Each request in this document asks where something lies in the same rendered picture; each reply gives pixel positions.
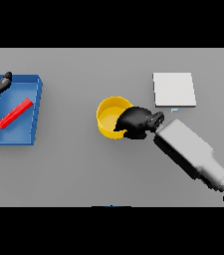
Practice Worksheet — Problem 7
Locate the red beaker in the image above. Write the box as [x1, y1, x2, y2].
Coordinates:
[0, 97, 35, 130]

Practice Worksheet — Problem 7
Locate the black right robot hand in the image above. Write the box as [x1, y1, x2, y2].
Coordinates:
[112, 106, 165, 140]

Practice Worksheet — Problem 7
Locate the pale square measuring scale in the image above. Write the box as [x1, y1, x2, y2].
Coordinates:
[151, 72, 197, 109]

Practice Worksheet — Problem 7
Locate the yellow bowl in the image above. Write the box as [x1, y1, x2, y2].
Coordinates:
[96, 96, 134, 140]

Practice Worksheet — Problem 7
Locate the blue tray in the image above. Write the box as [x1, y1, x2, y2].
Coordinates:
[0, 74, 44, 146]

